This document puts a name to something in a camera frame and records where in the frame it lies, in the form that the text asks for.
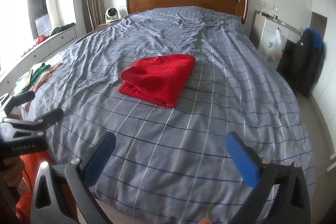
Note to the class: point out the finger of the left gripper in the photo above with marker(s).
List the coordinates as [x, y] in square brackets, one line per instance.
[9, 101]
[16, 128]

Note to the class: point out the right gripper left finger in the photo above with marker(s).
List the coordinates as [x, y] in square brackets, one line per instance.
[49, 204]

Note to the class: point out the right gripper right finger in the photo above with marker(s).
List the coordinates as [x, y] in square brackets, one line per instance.
[291, 203]

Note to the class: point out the red knit sweater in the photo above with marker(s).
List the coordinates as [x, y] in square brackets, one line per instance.
[158, 79]

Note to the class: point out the dark clothes on bench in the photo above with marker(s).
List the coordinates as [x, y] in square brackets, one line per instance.
[61, 29]

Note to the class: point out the operator left hand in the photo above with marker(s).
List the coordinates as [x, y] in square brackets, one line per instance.
[12, 171]

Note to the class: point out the operator right hand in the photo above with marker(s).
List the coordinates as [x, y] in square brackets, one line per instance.
[205, 221]

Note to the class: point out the green white folded garment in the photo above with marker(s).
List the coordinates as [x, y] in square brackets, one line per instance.
[27, 80]

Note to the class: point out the pink folded garment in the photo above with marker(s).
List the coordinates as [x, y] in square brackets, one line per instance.
[45, 76]

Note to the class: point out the white window drawer bench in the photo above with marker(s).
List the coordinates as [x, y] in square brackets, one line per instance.
[42, 52]

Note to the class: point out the red item on bench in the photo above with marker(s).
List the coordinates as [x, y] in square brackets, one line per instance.
[41, 38]

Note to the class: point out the white desk fan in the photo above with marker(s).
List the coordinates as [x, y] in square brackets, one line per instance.
[111, 15]

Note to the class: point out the black blue jacket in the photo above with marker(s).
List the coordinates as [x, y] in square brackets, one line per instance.
[300, 61]

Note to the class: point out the grey plaid bed cover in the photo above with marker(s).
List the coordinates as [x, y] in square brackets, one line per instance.
[170, 165]

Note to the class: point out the white plastic bag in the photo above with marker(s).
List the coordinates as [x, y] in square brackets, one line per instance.
[273, 50]

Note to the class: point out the white desk cabinet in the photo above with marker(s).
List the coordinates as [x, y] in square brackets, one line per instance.
[271, 36]

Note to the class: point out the small bottle on desk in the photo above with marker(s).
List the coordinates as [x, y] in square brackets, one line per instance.
[275, 16]

